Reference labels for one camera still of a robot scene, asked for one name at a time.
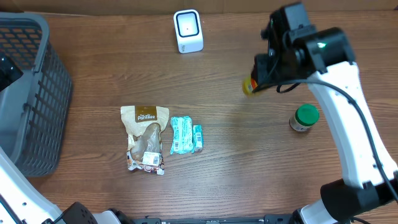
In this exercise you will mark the small teal white box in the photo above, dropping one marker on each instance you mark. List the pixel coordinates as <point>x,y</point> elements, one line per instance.
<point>197,138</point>

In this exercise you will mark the grey plastic shopping basket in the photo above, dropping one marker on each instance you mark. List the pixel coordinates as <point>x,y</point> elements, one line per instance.
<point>45,84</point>

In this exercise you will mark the green lid jar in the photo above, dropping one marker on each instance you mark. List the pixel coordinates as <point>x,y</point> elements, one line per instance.
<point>304,118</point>

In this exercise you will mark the white barcode scanner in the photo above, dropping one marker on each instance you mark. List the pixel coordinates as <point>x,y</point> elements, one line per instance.
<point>188,31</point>

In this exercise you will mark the yellow dish soap bottle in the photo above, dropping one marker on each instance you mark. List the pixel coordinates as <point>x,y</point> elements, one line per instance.
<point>248,86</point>

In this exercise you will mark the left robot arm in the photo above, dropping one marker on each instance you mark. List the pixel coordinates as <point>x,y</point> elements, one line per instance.
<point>21,202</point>

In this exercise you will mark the teal white pouch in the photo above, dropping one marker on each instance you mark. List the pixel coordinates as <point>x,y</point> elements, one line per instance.
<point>183,137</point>

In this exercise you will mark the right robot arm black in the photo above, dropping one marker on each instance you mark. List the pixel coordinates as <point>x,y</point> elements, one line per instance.
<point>325,61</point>

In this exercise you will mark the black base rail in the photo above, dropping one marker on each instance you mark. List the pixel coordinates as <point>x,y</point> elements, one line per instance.
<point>267,219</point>

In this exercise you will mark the brown snack packet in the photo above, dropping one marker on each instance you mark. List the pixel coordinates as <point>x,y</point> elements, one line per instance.
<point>144,125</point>

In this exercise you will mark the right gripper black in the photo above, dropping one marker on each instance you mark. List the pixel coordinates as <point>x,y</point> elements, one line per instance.
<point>262,63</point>

